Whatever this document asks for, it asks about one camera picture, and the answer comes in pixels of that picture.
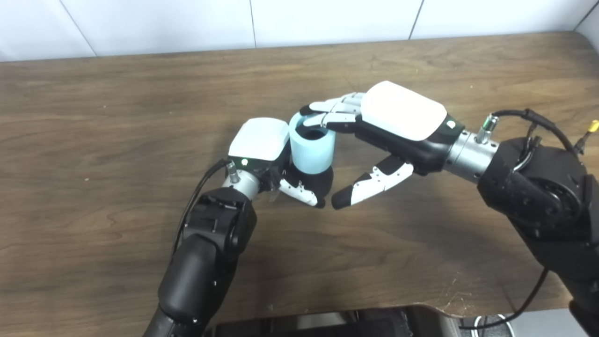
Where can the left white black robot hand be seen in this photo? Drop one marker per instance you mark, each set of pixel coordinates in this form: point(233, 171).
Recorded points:
point(259, 138)

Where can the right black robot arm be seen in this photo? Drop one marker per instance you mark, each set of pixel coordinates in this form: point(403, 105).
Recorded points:
point(538, 192)

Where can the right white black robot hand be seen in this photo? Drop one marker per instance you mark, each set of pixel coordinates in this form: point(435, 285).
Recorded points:
point(402, 112)

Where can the black funnel-shaped nozzle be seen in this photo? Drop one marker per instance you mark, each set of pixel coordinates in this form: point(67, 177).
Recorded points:
point(316, 182)

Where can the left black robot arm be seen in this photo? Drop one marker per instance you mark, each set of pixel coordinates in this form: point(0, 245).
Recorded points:
point(206, 267)

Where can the black robot torso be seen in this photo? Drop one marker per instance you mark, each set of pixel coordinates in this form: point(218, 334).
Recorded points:
point(351, 325)

